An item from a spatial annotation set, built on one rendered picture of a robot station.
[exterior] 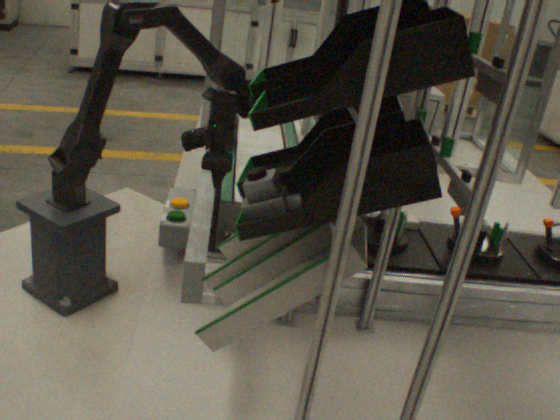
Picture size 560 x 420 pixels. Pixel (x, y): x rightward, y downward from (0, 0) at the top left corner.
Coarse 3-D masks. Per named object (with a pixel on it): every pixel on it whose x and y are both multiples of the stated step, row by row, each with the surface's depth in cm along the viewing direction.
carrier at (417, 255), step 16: (368, 224) 139; (384, 224) 134; (400, 224) 134; (416, 224) 145; (368, 240) 131; (400, 240) 134; (416, 240) 140; (368, 256) 129; (400, 256) 131; (416, 256) 132; (432, 256) 133; (432, 272) 128
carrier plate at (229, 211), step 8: (224, 200) 144; (224, 208) 140; (232, 208) 141; (240, 208) 141; (224, 216) 136; (232, 216) 137; (224, 224) 133; (232, 224) 133; (216, 232) 129; (224, 232) 129; (216, 240) 126; (224, 240) 126; (216, 248) 123
